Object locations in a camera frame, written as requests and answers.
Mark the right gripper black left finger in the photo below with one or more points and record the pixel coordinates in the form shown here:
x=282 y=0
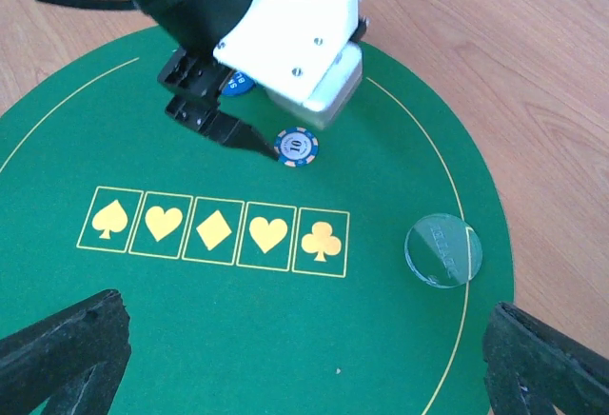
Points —
x=71 y=362

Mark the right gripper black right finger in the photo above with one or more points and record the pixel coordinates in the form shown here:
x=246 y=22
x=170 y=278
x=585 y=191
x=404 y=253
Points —
x=533 y=368

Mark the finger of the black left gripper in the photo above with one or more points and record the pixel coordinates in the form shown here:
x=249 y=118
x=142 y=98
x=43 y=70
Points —
x=209 y=121

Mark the blue small blind button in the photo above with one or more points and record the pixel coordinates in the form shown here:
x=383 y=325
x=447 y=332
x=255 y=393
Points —
x=239 y=84

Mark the blue orange ten chip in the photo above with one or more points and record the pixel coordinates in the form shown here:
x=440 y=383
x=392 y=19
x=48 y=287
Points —
x=296 y=147

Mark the clear round dealer button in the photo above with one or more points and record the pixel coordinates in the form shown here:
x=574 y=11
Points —
x=443 y=251

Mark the round green poker mat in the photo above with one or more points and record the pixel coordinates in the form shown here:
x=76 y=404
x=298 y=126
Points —
x=251 y=287

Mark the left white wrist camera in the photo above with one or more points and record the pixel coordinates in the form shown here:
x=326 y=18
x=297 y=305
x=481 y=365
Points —
x=301 y=51

